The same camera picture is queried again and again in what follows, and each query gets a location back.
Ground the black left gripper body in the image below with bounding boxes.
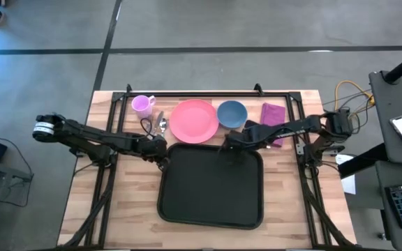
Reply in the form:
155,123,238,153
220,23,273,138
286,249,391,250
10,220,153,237
142,134,170,164

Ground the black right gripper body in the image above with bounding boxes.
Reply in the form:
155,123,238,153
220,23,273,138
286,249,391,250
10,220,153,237
223,128,255,151

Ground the blue bowl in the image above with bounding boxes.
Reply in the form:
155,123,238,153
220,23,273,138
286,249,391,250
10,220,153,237
216,100,249,130

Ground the silver knife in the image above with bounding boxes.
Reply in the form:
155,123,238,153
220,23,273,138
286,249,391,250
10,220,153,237
154,110,165,135

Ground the black plastic tray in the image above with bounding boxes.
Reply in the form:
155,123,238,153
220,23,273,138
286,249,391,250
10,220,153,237
156,142,265,231

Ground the pink plate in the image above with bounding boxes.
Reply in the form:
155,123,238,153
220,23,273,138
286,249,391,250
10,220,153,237
169,98,220,144

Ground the purple cloth napkin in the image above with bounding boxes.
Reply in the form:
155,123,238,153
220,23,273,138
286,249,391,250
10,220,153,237
259,102,287,148

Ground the light purple mug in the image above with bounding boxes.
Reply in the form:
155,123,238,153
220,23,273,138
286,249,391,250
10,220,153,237
131,94,157,120

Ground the white paper sheet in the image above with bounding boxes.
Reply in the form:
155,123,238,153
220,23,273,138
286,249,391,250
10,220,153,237
334,153,357,196

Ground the grey side table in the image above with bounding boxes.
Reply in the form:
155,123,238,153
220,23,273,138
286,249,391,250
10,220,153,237
0,155,34,251

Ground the grey desk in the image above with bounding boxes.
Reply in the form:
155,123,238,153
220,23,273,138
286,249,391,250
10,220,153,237
368,70,402,251

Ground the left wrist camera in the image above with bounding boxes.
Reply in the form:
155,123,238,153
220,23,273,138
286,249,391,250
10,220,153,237
150,135,168,149

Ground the black aluminium rig frame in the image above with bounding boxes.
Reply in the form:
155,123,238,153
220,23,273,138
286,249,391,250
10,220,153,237
57,83,358,250

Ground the yellow cable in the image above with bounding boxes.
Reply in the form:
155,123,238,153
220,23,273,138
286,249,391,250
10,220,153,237
334,79,376,121

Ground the black floor cable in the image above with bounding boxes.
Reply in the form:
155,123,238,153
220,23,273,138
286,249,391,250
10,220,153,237
322,89,375,137

